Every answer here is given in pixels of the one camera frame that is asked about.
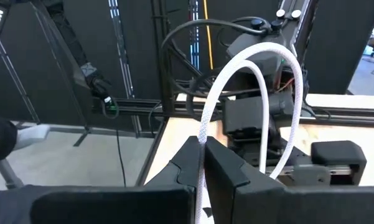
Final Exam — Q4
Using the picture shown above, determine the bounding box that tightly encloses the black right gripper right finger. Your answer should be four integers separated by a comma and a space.
204, 136, 286, 224

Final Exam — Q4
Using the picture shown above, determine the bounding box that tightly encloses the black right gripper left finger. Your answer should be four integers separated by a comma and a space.
144, 136, 203, 224

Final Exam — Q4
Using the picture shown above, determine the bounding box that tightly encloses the white USB cable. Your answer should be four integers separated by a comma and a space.
194, 42, 304, 224

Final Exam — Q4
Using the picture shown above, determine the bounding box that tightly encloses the black partition panel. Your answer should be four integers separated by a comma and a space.
58, 0, 374, 103

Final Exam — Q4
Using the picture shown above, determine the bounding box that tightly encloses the grey metal leg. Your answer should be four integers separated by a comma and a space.
0, 157, 25, 190

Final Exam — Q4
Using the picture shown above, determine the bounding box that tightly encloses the yellow extension cord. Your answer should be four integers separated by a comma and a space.
203, 0, 215, 70

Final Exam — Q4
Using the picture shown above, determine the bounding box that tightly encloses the black sleeved cable bundle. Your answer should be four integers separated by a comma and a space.
48, 0, 121, 121

